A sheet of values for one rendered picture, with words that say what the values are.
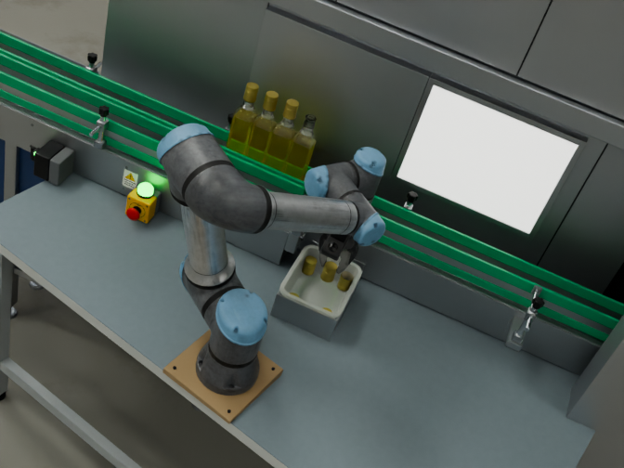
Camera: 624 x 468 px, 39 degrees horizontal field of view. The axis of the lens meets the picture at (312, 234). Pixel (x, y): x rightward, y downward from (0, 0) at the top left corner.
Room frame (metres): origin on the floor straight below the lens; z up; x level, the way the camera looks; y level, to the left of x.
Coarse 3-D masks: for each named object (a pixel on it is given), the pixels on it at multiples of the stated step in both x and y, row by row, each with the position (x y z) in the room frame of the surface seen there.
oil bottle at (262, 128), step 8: (256, 120) 1.95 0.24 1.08; (264, 120) 1.95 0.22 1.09; (272, 120) 1.96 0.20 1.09; (256, 128) 1.94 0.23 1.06; (264, 128) 1.94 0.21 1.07; (272, 128) 1.95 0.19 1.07; (256, 136) 1.94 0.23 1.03; (264, 136) 1.94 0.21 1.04; (248, 144) 1.95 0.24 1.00; (256, 144) 1.94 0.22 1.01; (264, 144) 1.94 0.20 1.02; (248, 152) 1.94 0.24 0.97; (256, 152) 1.94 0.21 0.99; (264, 152) 1.94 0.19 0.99; (256, 160) 1.94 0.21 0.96; (264, 160) 1.95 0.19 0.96
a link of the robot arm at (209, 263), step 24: (168, 144) 1.34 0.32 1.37; (192, 144) 1.33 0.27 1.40; (216, 144) 1.36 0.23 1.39; (168, 168) 1.31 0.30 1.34; (192, 168) 1.28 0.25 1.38; (192, 216) 1.34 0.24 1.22; (192, 240) 1.36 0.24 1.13; (216, 240) 1.38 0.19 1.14; (192, 264) 1.39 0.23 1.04; (216, 264) 1.39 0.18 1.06; (192, 288) 1.39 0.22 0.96; (216, 288) 1.39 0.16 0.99
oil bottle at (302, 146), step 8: (296, 136) 1.93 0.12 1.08; (304, 136) 1.93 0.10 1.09; (312, 136) 1.95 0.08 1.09; (296, 144) 1.93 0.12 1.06; (304, 144) 1.92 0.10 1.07; (312, 144) 1.94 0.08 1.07; (288, 152) 1.93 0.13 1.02; (296, 152) 1.93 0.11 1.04; (304, 152) 1.92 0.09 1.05; (312, 152) 1.97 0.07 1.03; (288, 160) 1.93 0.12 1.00; (296, 160) 1.93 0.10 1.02; (304, 160) 1.92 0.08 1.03; (288, 168) 1.93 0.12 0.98; (296, 168) 1.92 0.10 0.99; (304, 168) 1.93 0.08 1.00; (296, 176) 1.92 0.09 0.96; (304, 176) 1.96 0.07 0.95
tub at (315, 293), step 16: (304, 256) 1.77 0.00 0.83; (288, 272) 1.68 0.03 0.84; (320, 272) 1.80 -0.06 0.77; (352, 272) 1.79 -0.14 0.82; (288, 288) 1.67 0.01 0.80; (304, 288) 1.72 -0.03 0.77; (320, 288) 1.74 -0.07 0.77; (336, 288) 1.76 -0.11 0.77; (352, 288) 1.70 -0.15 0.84; (304, 304) 1.59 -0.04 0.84; (320, 304) 1.68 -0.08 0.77; (336, 304) 1.70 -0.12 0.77
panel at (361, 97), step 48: (288, 48) 2.09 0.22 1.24; (336, 48) 2.07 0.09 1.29; (288, 96) 2.09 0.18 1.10; (336, 96) 2.07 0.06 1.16; (384, 96) 2.05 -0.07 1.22; (480, 96) 2.03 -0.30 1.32; (336, 144) 2.06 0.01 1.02; (384, 144) 2.04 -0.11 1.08; (576, 144) 1.97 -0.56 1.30; (432, 192) 2.02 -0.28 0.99
